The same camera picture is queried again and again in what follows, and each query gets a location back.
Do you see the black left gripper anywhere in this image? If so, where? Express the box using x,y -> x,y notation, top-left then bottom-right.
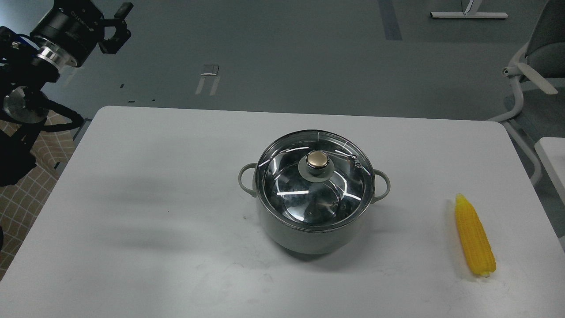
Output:
30,0 -> 134,67

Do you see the glass pot lid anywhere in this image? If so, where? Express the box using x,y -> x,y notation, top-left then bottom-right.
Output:
253,129 -> 380,231

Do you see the yellow corn cob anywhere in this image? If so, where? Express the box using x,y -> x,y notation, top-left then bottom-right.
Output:
454,193 -> 497,277

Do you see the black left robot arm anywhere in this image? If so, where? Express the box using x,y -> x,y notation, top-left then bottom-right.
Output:
0,0 -> 134,187

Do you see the grey steel cooking pot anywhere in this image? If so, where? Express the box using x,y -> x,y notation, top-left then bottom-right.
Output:
237,161 -> 391,255

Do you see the checkered beige cloth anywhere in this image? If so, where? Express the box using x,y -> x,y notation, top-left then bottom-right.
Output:
0,131 -> 76,278

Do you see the white desk foot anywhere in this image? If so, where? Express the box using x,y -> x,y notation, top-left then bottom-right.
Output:
429,0 -> 509,19

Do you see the grey office chair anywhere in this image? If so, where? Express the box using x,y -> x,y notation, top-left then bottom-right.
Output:
488,0 -> 565,186

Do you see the white side table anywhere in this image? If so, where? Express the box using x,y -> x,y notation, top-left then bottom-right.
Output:
535,137 -> 565,202

